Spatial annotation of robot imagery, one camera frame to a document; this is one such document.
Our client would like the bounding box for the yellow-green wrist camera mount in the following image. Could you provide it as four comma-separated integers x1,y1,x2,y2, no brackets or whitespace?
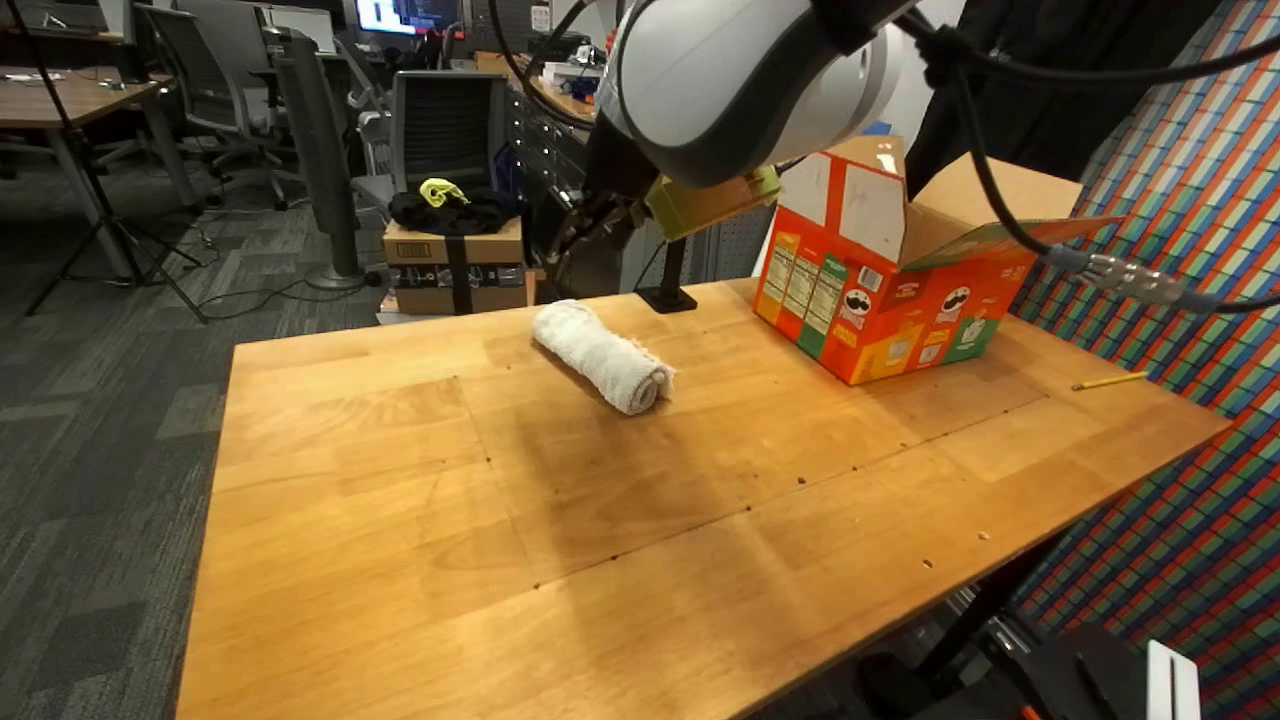
645,166,784,245

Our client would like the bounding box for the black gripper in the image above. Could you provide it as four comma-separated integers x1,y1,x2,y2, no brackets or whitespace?
538,117,655,303

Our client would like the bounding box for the lit computer monitor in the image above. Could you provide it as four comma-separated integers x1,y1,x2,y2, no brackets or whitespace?
349,0,471,41

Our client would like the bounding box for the white flat device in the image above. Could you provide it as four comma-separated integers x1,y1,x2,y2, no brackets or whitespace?
1145,638,1209,720

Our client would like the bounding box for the black tripod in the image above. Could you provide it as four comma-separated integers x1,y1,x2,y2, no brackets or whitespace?
0,0,211,324

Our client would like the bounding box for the black cable silver connector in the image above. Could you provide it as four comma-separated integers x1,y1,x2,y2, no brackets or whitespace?
917,17,1280,319

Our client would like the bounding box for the white cloth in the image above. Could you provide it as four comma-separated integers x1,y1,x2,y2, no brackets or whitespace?
530,300,675,420

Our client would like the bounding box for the small brown cardboard box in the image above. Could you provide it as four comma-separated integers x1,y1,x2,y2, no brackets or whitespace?
379,218,531,319

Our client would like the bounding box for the orange Pringles cardboard box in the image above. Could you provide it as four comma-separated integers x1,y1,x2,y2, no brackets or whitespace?
747,136,1116,394

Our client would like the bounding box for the grey office chair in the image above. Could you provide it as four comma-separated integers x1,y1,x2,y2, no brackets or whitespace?
134,0,292,175

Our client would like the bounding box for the yellow pencil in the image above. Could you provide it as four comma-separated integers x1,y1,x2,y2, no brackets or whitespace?
1069,370,1153,398

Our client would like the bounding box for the grey round post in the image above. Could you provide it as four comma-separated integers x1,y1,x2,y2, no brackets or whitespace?
272,25,370,291

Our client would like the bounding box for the black camera stand pole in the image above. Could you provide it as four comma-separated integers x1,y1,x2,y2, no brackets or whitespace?
633,235,703,316

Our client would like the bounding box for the wooden office desk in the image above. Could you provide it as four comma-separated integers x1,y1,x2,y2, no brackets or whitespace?
0,66,177,136

